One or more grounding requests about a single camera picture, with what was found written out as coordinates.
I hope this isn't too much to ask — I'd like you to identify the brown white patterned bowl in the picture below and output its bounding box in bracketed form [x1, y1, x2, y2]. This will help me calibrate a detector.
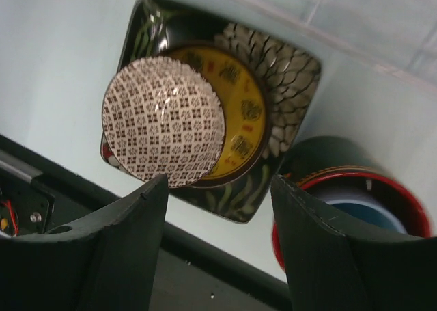
[102, 56, 226, 188]

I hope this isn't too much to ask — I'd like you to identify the black square floral plate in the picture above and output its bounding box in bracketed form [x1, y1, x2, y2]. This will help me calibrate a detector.
[101, 0, 322, 223]

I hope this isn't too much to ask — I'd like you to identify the dark green red-rimmed mug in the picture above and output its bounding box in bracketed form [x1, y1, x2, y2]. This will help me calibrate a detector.
[271, 135, 435, 271]

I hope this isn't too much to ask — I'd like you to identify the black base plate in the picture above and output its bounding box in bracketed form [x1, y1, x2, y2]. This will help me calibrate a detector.
[1, 137, 292, 310]

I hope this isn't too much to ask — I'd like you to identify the yellow round patterned plate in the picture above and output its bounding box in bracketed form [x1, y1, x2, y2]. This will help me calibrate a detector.
[160, 42, 272, 189]

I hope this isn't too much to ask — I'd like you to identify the white wire dish rack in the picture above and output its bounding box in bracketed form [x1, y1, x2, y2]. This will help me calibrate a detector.
[230, 0, 436, 92]

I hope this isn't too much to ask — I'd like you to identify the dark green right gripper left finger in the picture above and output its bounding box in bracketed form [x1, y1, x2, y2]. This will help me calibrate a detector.
[1, 175, 168, 310]

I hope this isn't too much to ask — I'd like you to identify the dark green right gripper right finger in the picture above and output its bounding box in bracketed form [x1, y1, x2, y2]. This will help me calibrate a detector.
[270, 176, 436, 310]

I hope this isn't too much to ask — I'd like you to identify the light blue inner cup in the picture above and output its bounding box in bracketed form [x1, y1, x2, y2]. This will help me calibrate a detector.
[313, 189, 407, 234]

